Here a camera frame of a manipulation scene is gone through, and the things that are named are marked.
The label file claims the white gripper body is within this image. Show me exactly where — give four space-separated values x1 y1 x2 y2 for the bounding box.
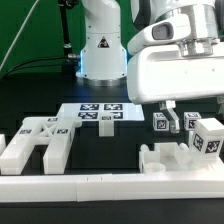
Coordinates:
127 44 224 104

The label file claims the white chair seat part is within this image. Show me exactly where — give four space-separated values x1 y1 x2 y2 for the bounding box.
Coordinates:
139 142 198 174

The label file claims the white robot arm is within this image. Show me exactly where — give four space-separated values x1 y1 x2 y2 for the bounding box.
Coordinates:
77 0 224 133

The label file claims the white tagged cube left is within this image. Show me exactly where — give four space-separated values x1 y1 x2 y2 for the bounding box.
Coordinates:
153 112 169 131

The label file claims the white tagged cube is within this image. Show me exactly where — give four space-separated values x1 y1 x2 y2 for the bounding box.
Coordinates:
184 112 201 131
153 112 169 131

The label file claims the white tagged cube right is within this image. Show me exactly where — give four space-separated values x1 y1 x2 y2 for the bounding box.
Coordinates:
184 112 201 131

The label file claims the white L-shaped fence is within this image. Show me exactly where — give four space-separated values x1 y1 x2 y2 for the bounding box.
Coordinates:
0 159 224 203

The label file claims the black vertical pole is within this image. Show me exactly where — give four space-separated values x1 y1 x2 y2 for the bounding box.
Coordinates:
57 0 79 75

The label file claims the white block at left edge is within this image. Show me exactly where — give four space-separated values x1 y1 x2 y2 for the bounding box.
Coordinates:
0 134 6 156

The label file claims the white marker base plate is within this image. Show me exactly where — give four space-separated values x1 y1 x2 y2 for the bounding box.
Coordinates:
57 103 145 121

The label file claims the black cable bundle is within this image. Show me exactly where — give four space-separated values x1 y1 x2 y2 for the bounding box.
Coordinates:
3 53 82 78

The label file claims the white chair back frame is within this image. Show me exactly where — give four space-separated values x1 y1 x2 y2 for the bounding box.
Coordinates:
0 116 83 176

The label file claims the white cable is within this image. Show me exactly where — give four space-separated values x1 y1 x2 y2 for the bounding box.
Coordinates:
0 0 40 73

